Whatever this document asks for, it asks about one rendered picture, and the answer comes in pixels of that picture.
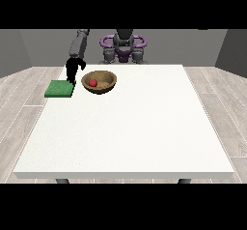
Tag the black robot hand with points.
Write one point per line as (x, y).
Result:
(72, 67)

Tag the small red ball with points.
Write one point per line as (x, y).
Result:
(93, 82)

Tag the green square pad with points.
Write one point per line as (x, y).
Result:
(59, 89)

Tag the brown wooden bowl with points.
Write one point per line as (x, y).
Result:
(103, 85)

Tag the grey robot trunk purple rings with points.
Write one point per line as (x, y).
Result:
(123, 48)

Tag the dark table leg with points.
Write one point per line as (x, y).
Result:
(62, 181)
(184, 181)

